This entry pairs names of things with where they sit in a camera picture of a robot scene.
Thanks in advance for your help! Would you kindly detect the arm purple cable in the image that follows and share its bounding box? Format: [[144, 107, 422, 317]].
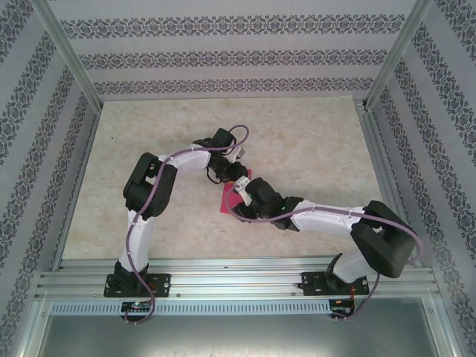
[[124, 124, 251, 328], [227, 185, 425, 324]]

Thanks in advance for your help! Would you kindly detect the pink cloth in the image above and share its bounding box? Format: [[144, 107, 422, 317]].
[[219, 169, 254, 216]]

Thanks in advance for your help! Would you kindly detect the aluminium frame post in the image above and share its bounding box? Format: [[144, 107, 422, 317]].
[[31, 0, 104, 111], [363, 0, 435, 112]]

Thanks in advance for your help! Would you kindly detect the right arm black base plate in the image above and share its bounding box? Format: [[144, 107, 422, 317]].
[[301, 271, 370, 298]]

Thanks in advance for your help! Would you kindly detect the slotted grey cable duct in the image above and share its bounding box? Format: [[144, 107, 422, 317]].
[[49, 300, 332, 316]]

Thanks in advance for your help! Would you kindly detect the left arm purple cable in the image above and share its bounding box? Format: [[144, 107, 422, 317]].
[[124, 124, 251, 328]]

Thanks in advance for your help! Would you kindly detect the aluminium side rail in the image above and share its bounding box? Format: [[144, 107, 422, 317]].
[[355, 100, 424, 268], [51, 102, 104, 271]]

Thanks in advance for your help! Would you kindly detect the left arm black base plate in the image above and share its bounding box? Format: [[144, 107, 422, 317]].
[[105, 273, 173, 298]]

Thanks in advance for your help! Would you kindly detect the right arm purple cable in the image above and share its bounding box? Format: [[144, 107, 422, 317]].
[[227, 185, 425, 324]]

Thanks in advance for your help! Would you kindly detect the aluminium mounting rail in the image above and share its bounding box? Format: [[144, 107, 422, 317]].
[[35, 257, 437, 300]]

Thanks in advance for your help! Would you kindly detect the grey metal sheet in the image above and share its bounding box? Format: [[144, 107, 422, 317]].
[[22, 297, 458, 357]]

